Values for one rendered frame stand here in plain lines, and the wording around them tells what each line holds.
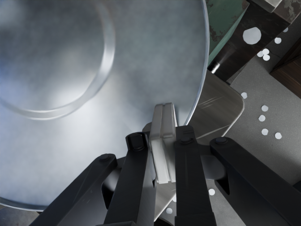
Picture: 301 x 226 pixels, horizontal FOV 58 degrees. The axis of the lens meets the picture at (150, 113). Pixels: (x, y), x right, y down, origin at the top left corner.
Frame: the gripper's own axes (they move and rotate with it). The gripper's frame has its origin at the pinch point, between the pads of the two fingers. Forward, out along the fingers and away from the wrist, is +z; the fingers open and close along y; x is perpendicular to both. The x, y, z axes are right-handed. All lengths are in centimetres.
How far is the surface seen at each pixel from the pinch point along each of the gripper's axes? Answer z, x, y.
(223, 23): 20.6, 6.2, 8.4
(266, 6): 22.5, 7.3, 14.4
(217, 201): 68, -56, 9
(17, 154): 3.7, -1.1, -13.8
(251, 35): 19.6, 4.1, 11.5
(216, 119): 4.0, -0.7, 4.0
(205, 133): 3.7, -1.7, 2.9
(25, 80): 5.1, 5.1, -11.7
